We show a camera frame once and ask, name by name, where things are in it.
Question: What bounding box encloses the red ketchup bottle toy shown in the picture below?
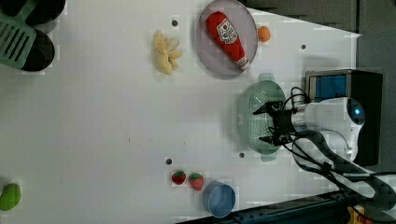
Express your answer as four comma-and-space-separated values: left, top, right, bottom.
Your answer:
205, 11, 250, 70

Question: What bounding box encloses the blue bowl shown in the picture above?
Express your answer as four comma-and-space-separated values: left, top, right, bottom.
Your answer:
203, 180, 236, 218

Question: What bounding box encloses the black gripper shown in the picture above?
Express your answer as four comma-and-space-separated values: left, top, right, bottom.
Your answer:
253, 101, 293, 146

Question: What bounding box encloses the black cup upper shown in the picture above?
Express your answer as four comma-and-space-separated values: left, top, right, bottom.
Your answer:
0, 0, 66, 26

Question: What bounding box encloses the red strawberry toy right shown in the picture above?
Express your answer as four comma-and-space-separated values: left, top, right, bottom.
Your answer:
189, 173, 205, 191

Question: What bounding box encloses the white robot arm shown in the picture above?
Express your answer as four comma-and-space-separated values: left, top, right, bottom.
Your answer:
252, 97, 395, 211

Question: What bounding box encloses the orange ball toy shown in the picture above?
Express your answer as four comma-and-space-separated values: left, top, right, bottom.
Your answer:
258, 26, 271, 42

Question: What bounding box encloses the red strawberry toy left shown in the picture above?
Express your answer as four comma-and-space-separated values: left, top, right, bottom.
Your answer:
171, 171, 186, 185

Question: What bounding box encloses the black toaster oven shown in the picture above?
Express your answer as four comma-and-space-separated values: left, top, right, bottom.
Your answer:
305, 69, 383, 166

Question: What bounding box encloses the green spatula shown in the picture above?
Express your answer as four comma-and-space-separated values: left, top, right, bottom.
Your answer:
0, 0, 38, 69

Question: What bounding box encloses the peeled banana toy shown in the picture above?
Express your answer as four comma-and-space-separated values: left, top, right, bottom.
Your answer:
153, 31, 182, 75

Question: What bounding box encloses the black cup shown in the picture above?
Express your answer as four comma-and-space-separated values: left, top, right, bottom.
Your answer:
0, 0, 66, 26
22, 30, 55, 72

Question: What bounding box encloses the red strawberry toy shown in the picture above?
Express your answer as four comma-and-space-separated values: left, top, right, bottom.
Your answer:
189, 173, 205, 191
171, 171, 186, 185

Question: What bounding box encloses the grey oval plate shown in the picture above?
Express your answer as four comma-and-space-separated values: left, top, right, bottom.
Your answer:
195, 0, 258, 77

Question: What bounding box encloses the green pear toy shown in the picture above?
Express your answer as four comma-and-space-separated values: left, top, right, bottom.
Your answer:
0, 183, 21, 211

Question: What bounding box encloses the black cup lower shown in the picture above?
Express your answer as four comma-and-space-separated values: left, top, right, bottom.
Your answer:
22, 30, 55, 72

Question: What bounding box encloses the green plastic strainer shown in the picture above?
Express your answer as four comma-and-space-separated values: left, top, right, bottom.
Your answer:
236, 74, 286, 162

